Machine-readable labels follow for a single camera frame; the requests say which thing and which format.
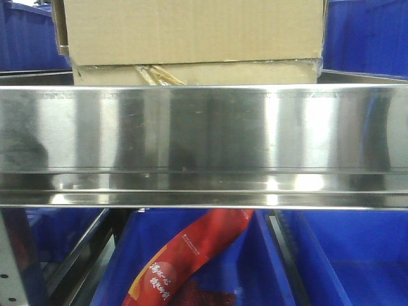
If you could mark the grey perforated shelf upright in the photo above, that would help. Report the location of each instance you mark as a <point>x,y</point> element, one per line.
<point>22,281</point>

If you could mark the stainless steel shelf beam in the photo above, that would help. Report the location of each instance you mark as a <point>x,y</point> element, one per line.
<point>322,146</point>

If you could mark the blue bin upper left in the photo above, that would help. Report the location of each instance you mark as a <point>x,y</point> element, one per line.
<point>28,38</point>

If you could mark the large brown cardboard box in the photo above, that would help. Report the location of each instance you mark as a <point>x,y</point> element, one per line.
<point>191,42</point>

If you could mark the blue bin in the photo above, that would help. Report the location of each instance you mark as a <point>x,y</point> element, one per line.
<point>248,272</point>
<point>28,38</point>
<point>350,257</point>
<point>367,37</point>

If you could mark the blue bin lower right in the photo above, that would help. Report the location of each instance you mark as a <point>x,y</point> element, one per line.
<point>350,257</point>

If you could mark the blue bin lower middle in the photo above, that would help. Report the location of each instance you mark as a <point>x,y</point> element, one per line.
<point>248,272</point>

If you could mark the blue bin upper right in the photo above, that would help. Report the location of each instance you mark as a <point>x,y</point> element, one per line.
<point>367,37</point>

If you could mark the black roller track rail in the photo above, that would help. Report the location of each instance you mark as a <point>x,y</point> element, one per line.
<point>280,238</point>

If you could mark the red snack package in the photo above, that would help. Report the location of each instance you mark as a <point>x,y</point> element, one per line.
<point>189,250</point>

